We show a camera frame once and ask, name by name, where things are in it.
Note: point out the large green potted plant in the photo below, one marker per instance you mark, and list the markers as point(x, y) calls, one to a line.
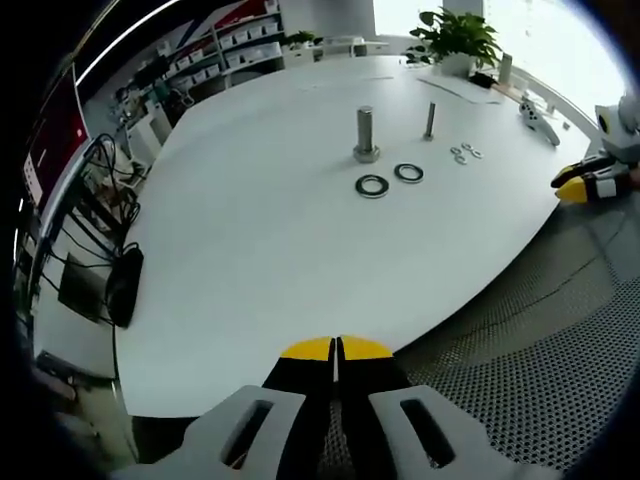
point(462, 37)

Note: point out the white paper sheets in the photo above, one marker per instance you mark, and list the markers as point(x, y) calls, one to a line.
point(460, 89)

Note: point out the large dark steel washer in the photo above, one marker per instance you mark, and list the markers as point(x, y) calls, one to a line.
point(400, 178)
point(361, 191)

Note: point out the grey perforated mesh chair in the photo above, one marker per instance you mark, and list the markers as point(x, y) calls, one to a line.
point(540, 350)

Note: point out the thin steel threaded stud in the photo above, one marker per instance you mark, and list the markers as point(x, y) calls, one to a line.
point(430, 120)

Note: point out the shelf with white bins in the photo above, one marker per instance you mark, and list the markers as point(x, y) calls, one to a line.
point(235, 45)

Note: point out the small green potted plant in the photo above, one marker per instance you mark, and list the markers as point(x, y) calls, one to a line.
point(300, 39)

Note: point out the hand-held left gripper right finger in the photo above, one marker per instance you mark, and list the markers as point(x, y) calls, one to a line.
point(440, 440)

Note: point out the black bag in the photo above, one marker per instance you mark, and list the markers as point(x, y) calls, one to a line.
point(125, 285)

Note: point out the white low cabinet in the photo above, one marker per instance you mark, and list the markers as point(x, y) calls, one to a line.
point(150, 130)

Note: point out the white cylinder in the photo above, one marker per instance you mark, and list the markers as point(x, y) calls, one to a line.
point(506, 67)

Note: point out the black flat box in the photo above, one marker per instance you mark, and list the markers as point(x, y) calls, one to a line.
point(82, 287)

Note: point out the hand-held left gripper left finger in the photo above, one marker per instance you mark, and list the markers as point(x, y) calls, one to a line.
point(235, 440)

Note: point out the red screen monitor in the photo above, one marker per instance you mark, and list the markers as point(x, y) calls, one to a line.
point(55, 135)

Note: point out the thick steel threaded stud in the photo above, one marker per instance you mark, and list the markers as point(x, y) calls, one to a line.
point(365, 130)

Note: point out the white handheld controller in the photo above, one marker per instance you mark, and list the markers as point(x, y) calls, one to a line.
point(534, 119)

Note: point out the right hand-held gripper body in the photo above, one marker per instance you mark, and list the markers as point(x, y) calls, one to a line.
point(622, 132)

